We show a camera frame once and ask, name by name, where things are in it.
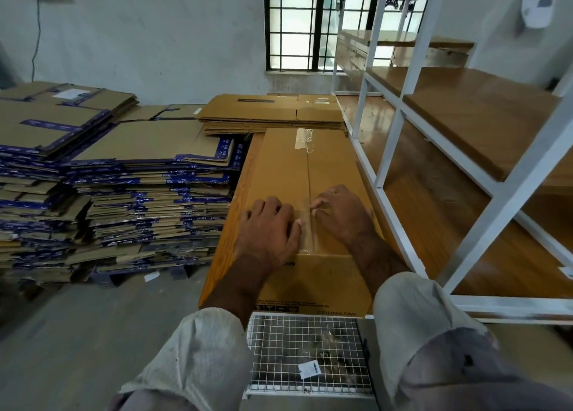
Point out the person's right hand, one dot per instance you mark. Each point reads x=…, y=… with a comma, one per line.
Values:
x=345, y=216

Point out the stack of brown boxes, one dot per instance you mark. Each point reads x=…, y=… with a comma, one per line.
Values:
x=251, y=109

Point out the white paper tag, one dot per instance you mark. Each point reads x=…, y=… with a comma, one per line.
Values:
x=310, y=369

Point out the wooden table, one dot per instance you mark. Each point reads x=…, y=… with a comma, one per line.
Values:
x=448, y=218

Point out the black framed window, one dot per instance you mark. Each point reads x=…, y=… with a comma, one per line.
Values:
x=295, y=21

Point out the crumpled tape scraps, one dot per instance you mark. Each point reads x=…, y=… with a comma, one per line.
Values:
x=331, y=343

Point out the brown cardboard box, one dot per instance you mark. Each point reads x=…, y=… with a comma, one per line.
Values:
x=282, y=164

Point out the person's light grey shirt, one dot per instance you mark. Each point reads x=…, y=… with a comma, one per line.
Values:
x=197, y=361

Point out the person's right forearm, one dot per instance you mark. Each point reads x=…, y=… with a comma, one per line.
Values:
x=380, y=258

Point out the person's left hand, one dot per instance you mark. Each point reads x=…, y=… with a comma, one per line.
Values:
x=267, y=236

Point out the white metal shelf rack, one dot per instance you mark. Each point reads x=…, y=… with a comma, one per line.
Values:
x=501, y=191

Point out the stack of cardboard boxes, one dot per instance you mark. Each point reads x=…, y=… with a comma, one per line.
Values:
x=49, y=120
x=148, y=142

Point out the white wall device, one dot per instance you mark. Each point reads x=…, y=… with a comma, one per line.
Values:
x=539, y=3

